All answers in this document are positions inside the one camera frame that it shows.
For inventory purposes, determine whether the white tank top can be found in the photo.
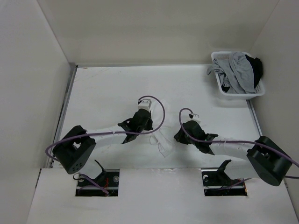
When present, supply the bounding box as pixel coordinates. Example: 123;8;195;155
149;98;175;158

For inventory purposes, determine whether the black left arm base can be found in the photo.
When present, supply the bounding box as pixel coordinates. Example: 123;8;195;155
73;161;120;197

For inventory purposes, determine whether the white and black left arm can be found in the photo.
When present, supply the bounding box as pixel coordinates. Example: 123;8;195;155
53;109;153;186

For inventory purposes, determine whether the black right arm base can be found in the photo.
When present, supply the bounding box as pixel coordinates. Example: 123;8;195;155
201;160;247;196

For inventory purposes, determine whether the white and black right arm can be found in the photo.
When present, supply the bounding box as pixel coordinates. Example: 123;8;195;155
174;120;292;186

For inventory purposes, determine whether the grey tank top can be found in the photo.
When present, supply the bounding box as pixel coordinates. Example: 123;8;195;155
206;52;255;94

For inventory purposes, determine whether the black tank top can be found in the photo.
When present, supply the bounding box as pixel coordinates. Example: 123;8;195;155
245;55;263;88

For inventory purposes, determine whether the white plastic laundry basket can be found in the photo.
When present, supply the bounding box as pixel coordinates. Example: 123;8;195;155
207;51;266;100

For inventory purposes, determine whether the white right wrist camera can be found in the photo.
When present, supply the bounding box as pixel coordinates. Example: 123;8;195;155
189;113;201;124

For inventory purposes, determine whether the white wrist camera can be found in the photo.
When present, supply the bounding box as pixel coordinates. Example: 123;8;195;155
189;113;201;124
137;98;152;112

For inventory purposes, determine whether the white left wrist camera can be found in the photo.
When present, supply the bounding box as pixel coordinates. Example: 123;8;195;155
137;98;152;112

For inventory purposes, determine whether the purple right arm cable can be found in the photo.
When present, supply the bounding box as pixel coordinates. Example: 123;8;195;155
179;107;299;180

